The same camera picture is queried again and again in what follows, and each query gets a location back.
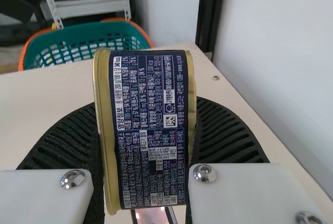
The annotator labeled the rectangular tin dark blue label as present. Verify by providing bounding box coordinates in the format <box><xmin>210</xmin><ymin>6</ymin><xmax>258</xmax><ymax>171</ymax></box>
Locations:
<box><xmin>92</xmin><ymin>48</ymin><xmax>198</xmax><ymax>216</ymax></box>

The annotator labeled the small square scanner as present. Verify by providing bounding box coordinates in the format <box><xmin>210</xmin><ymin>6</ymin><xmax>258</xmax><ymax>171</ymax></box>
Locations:
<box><xmin>130</xmin><ymin>206</ymin><xmax>177</xmax><ymax>224</ymax></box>

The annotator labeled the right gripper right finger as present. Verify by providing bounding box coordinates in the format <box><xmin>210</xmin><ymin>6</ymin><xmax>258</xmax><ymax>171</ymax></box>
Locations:
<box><xmin>185</xmin><ymin>96</ymin><xmax>333</xmax><ymax>224</ymax></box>

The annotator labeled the black post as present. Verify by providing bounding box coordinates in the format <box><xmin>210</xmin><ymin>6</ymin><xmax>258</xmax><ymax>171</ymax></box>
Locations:
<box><xmin>194</xmin><ymin>0</ymin><xmax>231</xmax><ymax>62</ymax></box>

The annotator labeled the teal shopping basket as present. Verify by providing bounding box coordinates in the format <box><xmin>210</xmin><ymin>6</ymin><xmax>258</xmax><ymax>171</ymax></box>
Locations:
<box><xmin>18</xmin><ymin>18</ymin><xmax>156</xmax><ymax>73</ymax></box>

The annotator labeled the white metal shelf rack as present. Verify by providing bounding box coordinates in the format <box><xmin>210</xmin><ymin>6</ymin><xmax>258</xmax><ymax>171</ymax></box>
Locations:
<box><xmin>33</xmin><ymin>0</ymin><xmax>133</xmax><ymax>30</ymax></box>

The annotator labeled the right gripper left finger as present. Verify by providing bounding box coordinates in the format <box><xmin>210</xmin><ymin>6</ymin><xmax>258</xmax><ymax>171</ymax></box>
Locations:
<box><xmin>0</xmin><ymin>103</ymin><xmax>109</xmax><ymax>224</ymax></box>

